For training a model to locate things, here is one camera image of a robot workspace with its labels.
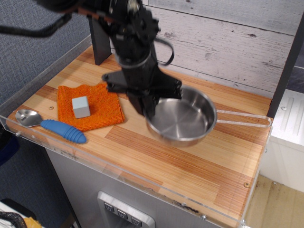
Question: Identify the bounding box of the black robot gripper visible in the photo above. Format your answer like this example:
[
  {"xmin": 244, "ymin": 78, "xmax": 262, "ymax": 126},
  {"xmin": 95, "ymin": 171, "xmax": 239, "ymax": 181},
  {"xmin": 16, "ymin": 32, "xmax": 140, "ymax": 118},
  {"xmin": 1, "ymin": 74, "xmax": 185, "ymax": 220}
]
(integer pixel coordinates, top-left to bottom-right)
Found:
[{"xmin": 102, "ymin": 58, "xmax": 182, "ymax": 118}]

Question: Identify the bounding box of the stainless steel pot with handle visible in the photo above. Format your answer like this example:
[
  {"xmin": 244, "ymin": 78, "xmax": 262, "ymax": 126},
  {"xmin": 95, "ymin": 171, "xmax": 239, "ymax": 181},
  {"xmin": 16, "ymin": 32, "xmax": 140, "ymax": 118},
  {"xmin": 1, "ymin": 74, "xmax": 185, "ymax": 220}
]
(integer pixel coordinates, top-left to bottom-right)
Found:
[{"xmin": 144, "ymin": 85, "xmax": 272, "ymax": 147}]

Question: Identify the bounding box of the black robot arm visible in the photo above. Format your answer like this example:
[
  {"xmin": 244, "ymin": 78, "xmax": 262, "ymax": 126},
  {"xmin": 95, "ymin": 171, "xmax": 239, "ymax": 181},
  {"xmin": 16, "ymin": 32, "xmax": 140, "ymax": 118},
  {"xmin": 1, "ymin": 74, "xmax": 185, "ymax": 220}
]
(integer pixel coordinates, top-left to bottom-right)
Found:
[{"xmin": 0, "ymin": 0, "xmax": 182, "ymax": 117}]

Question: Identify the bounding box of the orange microfiber cloth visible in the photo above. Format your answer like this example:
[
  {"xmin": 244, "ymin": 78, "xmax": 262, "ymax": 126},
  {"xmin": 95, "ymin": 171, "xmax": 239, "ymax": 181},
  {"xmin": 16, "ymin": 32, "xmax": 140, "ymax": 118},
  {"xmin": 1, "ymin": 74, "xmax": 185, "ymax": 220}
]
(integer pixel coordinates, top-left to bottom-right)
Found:
[{"xmin": 57, "ymin": 83, "xmax": 125, "ymax": 132}]

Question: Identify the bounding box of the grey wooden block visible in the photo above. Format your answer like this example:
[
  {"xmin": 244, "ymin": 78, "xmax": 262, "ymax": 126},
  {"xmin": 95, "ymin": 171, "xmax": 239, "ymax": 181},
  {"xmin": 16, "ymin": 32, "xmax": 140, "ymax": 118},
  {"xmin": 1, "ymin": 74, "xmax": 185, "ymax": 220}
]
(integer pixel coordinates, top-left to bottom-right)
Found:
[{"xmin": 72, "ymin": 96, "xmax": 91, "ymax": 119}]

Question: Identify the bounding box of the silver dispenser button panel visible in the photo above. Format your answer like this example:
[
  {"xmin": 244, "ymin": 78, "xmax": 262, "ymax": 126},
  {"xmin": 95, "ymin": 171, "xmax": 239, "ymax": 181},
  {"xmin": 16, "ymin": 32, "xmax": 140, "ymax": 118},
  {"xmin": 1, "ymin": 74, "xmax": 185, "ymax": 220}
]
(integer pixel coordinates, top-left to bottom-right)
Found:
[{"xmin": 97, "ymin": 191, "xmax": 156, "ymax": 228}]

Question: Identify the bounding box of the clear acrylic front guard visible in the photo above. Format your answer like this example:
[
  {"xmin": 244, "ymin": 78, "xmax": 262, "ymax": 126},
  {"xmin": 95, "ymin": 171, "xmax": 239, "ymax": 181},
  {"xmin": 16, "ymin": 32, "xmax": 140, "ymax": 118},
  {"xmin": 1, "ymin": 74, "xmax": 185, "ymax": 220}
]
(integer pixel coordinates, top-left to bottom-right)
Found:
[{"xmin": 0, "ymin": 116, "xmax": 270, "ymax": 228}]

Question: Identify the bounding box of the white cabinet at right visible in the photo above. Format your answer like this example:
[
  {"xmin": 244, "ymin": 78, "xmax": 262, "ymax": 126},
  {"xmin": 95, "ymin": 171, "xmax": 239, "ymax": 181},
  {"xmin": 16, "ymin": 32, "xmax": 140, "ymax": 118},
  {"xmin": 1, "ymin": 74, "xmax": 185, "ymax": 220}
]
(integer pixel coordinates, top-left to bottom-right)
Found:
[{"xmin": 260, "ymin": 89, "xmax": 304, "ymax": 192}]

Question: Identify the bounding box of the yellow object at corner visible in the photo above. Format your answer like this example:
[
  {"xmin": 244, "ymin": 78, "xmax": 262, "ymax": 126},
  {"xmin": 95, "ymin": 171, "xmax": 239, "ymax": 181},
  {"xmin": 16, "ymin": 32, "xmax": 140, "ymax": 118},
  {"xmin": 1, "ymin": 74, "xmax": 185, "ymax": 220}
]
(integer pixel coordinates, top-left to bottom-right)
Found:
[{"xmin": 23, "ymin": 217, "xmax": 44, "ymax": 228}]

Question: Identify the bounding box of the dark vertical post left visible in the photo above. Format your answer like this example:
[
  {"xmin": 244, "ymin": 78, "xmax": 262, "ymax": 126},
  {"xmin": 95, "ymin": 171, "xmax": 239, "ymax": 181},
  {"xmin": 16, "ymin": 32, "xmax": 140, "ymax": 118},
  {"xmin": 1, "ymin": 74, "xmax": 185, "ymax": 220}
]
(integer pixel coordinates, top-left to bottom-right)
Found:
[{"xmin": 88, "ymin": 18, "xmax": 112, "ymax": 65}]

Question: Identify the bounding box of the dark vertical post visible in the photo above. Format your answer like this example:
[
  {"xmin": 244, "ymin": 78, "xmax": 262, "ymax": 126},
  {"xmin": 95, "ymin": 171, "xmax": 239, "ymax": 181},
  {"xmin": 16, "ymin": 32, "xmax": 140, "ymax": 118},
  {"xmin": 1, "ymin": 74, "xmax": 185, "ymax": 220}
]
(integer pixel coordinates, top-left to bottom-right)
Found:
[
  {"xmin": 267, "ymin": 14, "xmax": 304, "ymax": 118},
  {"xmin": 88, "ymin": 18, "xmax": 112, "ymax": 65}
]

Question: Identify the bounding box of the metal spoon with blue handle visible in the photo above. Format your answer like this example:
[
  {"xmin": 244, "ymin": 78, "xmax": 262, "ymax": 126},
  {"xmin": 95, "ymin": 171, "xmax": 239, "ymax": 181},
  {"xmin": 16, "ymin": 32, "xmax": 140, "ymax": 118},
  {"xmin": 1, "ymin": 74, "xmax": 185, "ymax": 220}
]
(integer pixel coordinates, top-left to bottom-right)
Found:
[{"xmin": 15, "ymin": 109, "xmax": 87, "ymax": 143}]

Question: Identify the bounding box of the dark vertical post right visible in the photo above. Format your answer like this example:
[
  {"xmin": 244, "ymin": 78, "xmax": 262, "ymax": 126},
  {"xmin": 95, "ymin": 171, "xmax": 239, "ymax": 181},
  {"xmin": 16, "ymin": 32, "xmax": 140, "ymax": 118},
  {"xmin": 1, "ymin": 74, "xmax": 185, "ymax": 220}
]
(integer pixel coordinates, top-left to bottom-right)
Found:
[{"xmin": 267, "ymin": 14, "xmax": 304, "ymax": 118}]

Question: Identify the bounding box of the black braided cable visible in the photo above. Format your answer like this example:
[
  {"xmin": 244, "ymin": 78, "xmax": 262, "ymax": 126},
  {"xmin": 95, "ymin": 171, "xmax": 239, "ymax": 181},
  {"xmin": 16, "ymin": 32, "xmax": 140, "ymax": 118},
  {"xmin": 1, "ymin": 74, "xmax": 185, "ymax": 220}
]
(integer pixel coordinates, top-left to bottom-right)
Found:
[{"xmin": 0, "ymin": 211, "xmax": 28, "ymax": 228}]

